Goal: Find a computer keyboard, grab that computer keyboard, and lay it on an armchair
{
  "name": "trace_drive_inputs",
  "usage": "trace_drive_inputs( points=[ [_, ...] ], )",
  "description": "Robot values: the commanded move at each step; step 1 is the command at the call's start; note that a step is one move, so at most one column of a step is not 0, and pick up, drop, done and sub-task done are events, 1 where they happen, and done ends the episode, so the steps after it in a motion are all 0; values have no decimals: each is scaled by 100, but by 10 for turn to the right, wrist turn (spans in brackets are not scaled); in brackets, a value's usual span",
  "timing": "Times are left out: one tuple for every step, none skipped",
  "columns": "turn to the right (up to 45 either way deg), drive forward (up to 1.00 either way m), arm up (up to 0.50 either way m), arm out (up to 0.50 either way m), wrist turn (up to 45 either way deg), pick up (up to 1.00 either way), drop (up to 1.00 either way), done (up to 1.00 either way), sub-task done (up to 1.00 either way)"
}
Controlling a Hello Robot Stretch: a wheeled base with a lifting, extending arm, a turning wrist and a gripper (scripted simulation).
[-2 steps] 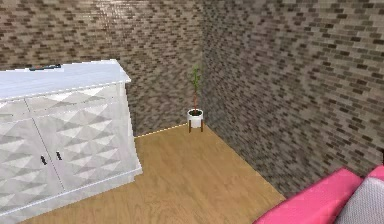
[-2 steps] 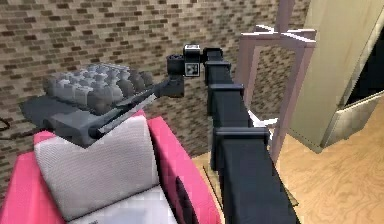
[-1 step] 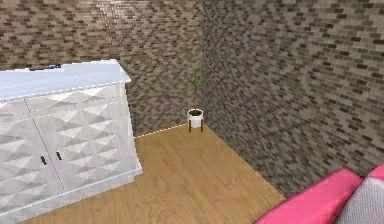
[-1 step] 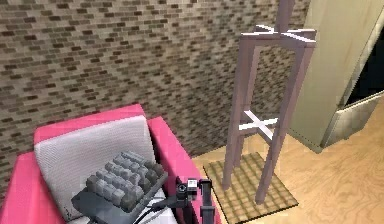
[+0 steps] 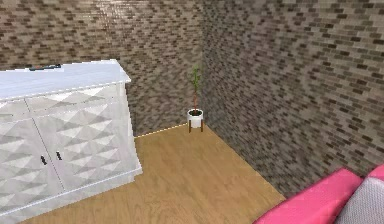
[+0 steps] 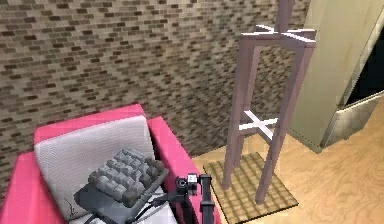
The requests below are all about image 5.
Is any house plant in white pot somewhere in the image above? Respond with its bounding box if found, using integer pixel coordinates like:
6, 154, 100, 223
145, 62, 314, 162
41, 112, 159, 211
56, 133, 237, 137
186, 65, 205, 134

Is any white sideboard cupboard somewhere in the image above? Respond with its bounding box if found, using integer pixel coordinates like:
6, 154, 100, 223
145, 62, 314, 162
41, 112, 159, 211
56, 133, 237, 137
0, 59, 144, 224

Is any pink sofa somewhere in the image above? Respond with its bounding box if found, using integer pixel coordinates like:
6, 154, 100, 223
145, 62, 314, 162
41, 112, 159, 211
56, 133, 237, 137
252, 162, 384, 224

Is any black remote control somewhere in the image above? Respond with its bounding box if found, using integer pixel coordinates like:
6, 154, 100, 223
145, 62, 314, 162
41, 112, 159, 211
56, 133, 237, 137
28, 63, 63, 72

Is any grey cushion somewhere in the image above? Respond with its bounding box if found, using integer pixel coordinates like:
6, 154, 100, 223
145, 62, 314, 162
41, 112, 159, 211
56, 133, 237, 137
334, 176, 384, 224

